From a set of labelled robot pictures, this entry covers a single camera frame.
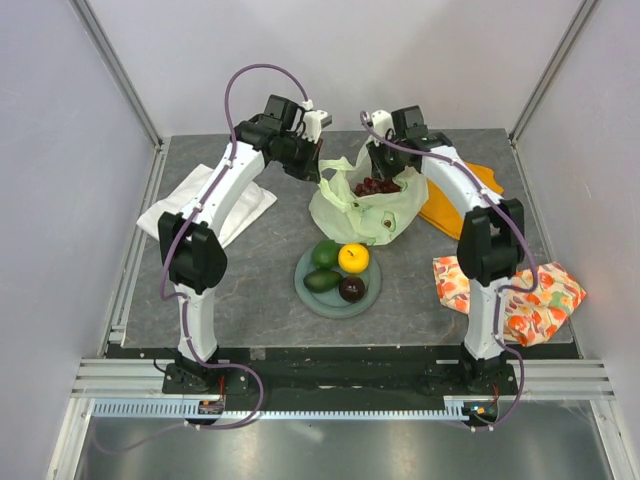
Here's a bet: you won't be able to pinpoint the light green plastic bag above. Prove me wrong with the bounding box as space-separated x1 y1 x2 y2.
309 147 428 246

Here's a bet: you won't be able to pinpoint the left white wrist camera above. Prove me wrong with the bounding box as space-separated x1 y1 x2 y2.
301 100 332 143

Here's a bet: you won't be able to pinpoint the green lime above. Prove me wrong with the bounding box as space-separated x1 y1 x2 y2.
311 239 342 269

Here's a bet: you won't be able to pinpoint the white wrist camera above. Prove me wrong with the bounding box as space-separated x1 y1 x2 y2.
360 110 395 138
301 100 332 143

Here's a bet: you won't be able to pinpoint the grey-green ceramic plate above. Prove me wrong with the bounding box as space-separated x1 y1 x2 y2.
294 247 382 319

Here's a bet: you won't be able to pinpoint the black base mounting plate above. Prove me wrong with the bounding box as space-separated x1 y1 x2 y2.
162 345 516 396

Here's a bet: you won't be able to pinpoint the floral patterned cloth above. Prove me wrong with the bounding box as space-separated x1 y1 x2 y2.
432 256 587 347

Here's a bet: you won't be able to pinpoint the dark green avocado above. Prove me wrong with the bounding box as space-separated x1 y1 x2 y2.
303 269 343 293

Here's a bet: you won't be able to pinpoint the yellow apple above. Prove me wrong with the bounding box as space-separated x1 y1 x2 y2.
338 243 370 274

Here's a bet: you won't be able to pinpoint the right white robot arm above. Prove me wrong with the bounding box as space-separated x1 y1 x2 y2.
360 106 532 394

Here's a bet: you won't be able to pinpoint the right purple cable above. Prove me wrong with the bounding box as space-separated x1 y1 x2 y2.
359 110 540 434

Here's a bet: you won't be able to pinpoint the orange folded cloth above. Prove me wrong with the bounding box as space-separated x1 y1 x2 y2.
418 163 504 240

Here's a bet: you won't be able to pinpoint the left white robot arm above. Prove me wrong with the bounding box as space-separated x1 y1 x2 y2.
158 95 331 393

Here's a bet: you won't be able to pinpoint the white folded towel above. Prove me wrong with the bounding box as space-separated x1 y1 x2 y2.
136 164 277 248

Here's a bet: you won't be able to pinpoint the dark red grapes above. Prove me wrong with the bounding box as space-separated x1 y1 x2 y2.
353 177 402 197

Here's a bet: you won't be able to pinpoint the slotted cable duct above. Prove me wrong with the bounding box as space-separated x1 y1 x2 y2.
92 398 485 421

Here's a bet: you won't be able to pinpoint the dark purple plum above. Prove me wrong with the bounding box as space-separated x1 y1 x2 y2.
338 275 367 303

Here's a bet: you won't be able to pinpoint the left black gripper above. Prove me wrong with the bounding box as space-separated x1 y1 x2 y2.
274 132 323 185

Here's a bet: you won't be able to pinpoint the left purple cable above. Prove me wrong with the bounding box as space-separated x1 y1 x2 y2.
92 63 311 454

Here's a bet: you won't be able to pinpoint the purple cable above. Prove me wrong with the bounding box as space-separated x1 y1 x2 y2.
92 63 311 454
359 110 540 434

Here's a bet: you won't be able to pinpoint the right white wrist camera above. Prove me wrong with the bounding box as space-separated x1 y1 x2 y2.
360 110 395 138

